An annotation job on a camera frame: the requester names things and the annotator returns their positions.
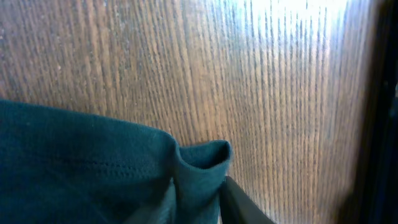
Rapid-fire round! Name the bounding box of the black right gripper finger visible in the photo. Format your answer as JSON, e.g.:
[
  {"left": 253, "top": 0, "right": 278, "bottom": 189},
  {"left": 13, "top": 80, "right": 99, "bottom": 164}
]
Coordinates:
[{"left": 219, "top": 176, "right": 275, "bottom": 224}]

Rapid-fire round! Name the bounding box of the dark green t-shirt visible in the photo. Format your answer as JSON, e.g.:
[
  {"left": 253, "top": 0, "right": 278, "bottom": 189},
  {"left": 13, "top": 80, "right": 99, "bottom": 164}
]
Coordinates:
[{"left": 1, "top": 100, "right": 233, "bottom": 223}]

